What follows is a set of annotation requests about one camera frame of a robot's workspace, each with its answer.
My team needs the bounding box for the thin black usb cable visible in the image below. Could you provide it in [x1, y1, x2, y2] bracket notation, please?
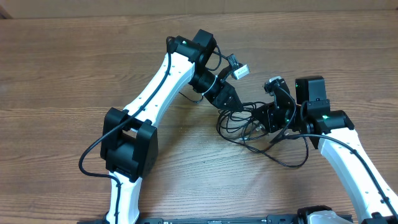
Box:
[223, 105, 310, 169]

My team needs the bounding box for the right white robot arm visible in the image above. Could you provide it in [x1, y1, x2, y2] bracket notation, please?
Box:
[252, 76, 397, 223]

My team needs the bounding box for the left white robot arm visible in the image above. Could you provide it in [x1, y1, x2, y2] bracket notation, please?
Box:
[100, 30, 249, 223]

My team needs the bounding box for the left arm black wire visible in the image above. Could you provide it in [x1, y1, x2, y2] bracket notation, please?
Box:
[78, 35, 175, 224]

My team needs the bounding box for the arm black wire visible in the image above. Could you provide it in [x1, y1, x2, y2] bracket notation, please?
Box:
[270, 86, 397, 218]
[78, 35, 175, 224]

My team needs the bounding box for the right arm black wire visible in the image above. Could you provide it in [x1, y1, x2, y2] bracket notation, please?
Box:
[270, 86, 397, 218]

